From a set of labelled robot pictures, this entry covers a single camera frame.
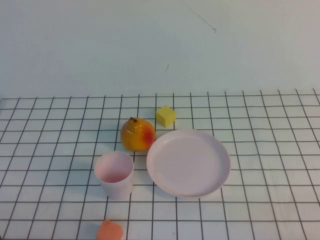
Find pale pink plastic cup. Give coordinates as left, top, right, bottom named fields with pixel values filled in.
left=94, top=151, right=135, bottom=201

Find pale pink round plate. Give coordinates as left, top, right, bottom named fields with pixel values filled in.
left=146, top=128, right=231, bottom=200

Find yellow foam cube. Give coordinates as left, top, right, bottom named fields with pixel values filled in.
left=155, top=105, right=177, bottom=128

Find yellow orange toy pear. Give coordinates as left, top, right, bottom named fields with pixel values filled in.
left=120, top=116, right=156, bottom=152

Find white black grid tablecloth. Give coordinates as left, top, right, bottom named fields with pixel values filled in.
left=0, top=87, right=320, bottom=240

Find orange foam block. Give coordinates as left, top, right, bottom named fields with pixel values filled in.
left=95, top=218, right=125, bottom=240

